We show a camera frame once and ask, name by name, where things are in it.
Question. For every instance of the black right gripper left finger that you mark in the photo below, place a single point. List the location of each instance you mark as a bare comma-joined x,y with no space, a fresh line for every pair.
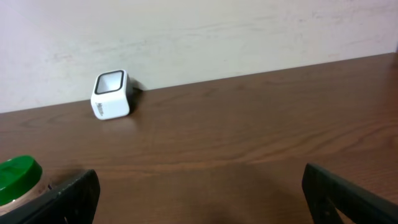
74,201

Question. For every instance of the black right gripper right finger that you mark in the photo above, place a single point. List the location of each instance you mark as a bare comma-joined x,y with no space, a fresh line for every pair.
327,194

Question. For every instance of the green lid jar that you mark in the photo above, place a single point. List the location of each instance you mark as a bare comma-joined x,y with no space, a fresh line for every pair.
22,180

